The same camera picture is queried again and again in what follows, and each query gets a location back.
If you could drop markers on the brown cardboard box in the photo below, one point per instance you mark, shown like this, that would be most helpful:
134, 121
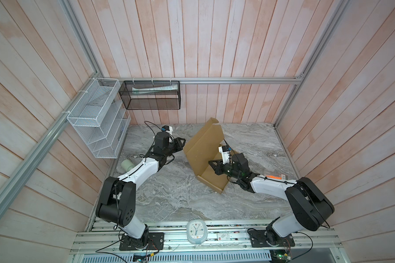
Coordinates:
202, 148

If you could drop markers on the pack of coloured markers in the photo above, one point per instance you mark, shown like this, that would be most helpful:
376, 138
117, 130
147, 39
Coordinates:
280, 177

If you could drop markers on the aluminium front rail frame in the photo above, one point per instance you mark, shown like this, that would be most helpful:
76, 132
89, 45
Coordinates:
100, 244

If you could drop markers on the white wire mesh shelf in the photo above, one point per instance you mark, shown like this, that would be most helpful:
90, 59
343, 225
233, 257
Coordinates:
99, 118

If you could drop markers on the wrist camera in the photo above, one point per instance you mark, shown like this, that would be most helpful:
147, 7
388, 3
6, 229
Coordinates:
167, 129
225, 153

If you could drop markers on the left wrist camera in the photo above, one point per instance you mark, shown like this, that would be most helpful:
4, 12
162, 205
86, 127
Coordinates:
167, 129

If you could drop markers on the black mesh wall basket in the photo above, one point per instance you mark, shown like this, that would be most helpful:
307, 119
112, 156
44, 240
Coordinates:
149, 102

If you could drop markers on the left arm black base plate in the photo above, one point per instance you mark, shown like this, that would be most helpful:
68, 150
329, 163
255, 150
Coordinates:
150, 241

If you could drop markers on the pale blue alarm clock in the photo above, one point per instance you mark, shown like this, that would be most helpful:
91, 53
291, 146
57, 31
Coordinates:
197, 231

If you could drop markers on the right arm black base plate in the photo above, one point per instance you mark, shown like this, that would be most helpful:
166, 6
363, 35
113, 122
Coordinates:
264, 238

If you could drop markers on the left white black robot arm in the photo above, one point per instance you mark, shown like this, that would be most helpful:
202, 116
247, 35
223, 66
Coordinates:
117, 201

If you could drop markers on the small white label card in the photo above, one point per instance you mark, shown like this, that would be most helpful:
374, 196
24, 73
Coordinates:
223, 236

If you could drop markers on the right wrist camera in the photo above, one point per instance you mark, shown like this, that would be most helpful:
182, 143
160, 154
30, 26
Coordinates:
225, 153

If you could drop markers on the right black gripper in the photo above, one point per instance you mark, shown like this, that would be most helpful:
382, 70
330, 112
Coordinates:
218, 167

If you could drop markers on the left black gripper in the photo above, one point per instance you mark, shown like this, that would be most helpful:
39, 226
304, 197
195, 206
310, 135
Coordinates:
179, 144

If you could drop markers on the white paper in basket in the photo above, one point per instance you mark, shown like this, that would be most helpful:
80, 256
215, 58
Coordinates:
155, 89

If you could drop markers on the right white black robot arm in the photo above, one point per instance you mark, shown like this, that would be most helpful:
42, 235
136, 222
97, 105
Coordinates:
310, 207

